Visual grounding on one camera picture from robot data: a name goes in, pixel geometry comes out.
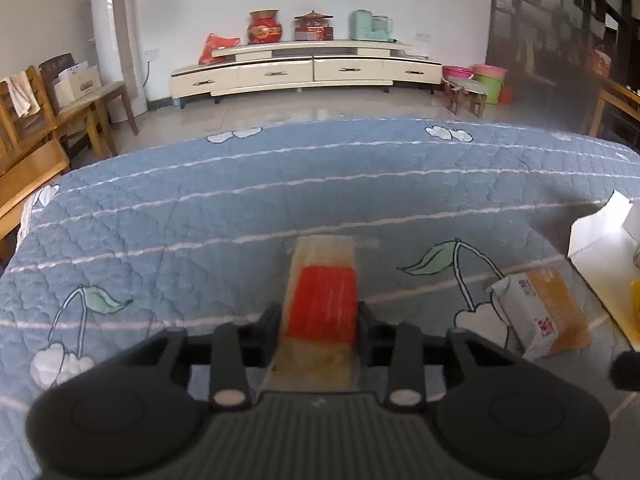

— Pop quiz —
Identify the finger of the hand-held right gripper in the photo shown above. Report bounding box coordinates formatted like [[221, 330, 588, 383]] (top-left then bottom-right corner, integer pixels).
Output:
[[607, 349, 640, 394]]

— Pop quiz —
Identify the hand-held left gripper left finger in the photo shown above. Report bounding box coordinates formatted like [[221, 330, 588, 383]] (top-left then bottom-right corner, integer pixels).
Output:
[[115, 302, 282, 409]]

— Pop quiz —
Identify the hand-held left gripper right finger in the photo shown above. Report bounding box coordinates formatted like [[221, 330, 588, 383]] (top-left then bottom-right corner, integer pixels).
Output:
[[357, 301, 521, 409]]

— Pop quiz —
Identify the red-label bread packet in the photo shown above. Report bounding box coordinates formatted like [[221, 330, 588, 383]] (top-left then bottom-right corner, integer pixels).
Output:
[[260, 234, 365, 393]]

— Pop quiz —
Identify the white cardboard tray box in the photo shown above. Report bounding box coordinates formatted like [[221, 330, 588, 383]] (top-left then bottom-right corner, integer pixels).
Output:
[[567, 189, 640, 354]]

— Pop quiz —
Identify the orange and white snack packet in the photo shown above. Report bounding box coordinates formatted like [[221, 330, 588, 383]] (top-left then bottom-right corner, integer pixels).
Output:
[[486, 265, 592, 360]]

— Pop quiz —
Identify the small wooden stool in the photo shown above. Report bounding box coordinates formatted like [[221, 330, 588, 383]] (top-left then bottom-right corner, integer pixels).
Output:
[[444, 78, 489, 119]]

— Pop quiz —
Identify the cream tv cabinet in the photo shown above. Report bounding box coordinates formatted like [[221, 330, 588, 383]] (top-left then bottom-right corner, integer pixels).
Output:
[[168, 39, 444, 107]]

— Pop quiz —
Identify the wooden side table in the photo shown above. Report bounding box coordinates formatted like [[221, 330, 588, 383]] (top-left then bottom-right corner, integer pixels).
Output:
[[592, 77, 640, 139]]

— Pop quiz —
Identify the green bucket with pink lid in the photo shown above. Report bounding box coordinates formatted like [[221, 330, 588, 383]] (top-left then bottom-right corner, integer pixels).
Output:
[[472, 63, 509, 105]]

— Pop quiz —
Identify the light wooden chair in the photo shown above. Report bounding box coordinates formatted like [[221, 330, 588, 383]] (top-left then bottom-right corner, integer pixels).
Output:
[[0, 139, 71, 262]]

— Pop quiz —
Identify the red plastic bag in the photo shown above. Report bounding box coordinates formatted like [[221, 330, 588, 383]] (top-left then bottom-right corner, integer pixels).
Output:
[[198, 33, 241, 65]]

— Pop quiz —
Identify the wooden chair with towel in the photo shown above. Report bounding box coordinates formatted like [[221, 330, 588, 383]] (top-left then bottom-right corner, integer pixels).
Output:
[[0, 64, 119, 162]]

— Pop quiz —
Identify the red and gold pot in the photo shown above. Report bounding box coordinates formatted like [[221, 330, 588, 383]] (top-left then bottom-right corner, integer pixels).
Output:
[[247, 8, 284, 45]]

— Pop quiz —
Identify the red pagoda gift box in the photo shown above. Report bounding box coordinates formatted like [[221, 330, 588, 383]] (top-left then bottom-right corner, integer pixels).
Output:
[[293, 9, 335, 42]]

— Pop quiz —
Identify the mint green appliance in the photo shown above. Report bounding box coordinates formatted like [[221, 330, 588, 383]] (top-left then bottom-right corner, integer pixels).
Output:
[[348, 8, 395, 42]]

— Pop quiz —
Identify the red gift bag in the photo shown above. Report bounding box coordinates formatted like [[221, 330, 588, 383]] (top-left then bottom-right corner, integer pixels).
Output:
[[584, 46, 613, 79]]

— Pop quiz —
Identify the white paper bag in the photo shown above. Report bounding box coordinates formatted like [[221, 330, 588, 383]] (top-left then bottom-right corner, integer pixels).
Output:
[[53, 61, 104, 111]]

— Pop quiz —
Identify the white tower air conditioner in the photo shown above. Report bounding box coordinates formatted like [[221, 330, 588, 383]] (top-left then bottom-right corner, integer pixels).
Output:
[[89, 0, 149, 117]]

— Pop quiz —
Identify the white towel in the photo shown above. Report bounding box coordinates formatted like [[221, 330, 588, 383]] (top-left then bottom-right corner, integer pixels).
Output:
[[5, 70, 41, 117]]

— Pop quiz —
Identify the dark wooden display shelf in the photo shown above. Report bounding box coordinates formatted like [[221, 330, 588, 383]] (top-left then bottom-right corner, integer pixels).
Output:
[[484, 0, 640, 137]]

